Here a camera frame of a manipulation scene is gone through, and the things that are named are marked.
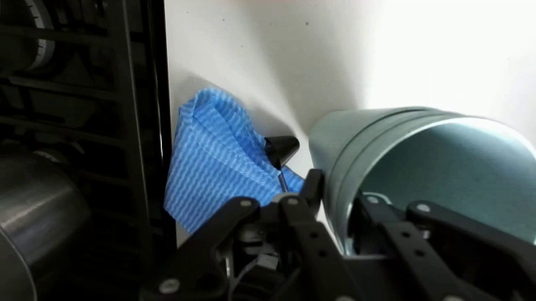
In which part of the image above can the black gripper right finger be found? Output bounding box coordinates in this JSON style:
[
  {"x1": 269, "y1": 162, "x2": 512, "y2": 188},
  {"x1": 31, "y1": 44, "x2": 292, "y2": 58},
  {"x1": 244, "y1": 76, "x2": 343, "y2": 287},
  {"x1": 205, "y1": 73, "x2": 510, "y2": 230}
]
[{"x1": 351, "y1": 190, "x2": 536, "y2": 301}]

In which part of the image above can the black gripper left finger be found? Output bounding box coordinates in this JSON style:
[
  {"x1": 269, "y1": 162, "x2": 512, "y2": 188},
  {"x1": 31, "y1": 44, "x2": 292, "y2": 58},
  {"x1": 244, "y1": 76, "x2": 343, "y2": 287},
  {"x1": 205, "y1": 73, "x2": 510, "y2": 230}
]
[{"x1": 138, "y1": 167, "x2": 358, "y2": 301}]

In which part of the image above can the light blue plastic cup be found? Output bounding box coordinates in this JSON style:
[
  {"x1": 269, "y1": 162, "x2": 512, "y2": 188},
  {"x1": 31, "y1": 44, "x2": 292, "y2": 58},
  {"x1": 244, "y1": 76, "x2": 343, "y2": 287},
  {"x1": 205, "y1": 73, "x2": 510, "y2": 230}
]
[
  {"x1": 344, "y1": 113, "x2": 536, "y2": 257},
  {"x1": 307, "y1": 105, "x2": 441, "y2": 223},
  {"x1": 324, "y1": 108, "x2": 470, "y2": 235}
]

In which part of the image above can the blue striped cleaning cloth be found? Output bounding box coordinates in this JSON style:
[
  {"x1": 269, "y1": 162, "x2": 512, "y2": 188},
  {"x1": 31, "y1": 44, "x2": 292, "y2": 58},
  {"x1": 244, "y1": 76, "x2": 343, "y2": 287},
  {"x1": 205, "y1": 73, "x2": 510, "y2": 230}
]
[{"x1": 162, "y1": 85, "x2": 306, "y2": 235}]

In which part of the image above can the small black cone object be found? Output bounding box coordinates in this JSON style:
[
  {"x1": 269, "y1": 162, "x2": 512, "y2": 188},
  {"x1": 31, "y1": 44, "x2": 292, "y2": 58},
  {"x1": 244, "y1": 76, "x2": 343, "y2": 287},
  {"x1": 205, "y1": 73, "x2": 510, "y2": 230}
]
[{"x1": 262, "y1": 133, "x2": 301, "y2": 170}]

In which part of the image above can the small steel saucepan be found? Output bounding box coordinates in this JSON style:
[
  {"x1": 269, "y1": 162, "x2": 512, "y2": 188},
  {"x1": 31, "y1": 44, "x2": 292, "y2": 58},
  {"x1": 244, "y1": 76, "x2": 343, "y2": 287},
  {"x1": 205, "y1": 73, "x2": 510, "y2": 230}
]
[{"x1": 0, "y1": 145, "x2": 93, "y2": 301}]

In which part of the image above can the black and steel gas stove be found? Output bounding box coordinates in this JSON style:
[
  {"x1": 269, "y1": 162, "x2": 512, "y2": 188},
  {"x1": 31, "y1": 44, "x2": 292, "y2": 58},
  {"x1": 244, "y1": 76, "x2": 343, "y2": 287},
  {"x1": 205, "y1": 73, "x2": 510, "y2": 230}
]
[{"x1": 0, "y1": 0, "x2": 175, "y2": 301}]

